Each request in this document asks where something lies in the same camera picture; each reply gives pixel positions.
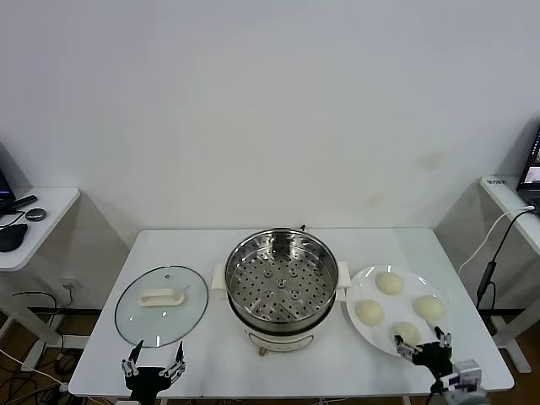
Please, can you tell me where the cream electric cooking pot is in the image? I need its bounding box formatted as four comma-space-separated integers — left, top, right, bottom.
227, 290, 338, 358

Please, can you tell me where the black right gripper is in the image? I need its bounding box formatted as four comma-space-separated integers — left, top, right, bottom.
393, 326, 456, 379

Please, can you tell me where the white side desk with laptop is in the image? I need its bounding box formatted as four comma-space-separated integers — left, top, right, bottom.
480, 175, 540, 375

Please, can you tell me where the black computer monitor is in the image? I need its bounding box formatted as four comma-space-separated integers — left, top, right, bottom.
0, 141, 17, 203

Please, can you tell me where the black remote control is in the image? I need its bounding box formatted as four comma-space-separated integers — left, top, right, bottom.
5, 194, 39, 211

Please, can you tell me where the glass pot lid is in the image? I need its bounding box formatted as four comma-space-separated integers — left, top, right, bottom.
114, 264, 210, 349

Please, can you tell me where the open laptop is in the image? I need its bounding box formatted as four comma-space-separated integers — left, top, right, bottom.
517, 124, 540, 212

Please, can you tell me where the white round plate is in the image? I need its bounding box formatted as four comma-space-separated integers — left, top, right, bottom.
345, 264, 451, 360

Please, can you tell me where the steel steamer basket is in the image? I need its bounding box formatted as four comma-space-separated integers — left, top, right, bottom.
212, 228, 351, 334

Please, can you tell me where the black floor cable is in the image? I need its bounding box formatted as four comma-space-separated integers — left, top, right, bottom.
11, 290, 65, 321

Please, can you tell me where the white charging cable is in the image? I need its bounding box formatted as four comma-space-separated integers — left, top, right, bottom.
457, 205, 535, 275

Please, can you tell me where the white wall socket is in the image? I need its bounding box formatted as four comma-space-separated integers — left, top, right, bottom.
58, 276, 78, 307

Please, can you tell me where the white side desk with monitor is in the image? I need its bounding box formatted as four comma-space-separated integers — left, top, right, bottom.
0, 186, 81, 372

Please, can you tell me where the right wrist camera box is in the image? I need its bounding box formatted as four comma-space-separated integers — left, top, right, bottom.
438, 359, 483, 392

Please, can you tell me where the black cable with adapter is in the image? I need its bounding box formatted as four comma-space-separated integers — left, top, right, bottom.
476, 206, 540, 309

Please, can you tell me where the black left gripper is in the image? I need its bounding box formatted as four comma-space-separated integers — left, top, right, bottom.
121, 339, 187, 405

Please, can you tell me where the white steamed baozi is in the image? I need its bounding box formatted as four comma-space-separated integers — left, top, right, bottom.
375, 272, 405, 295
391, 321, 422, 345
355, 299, 385, 328
412, 294, 446, 320

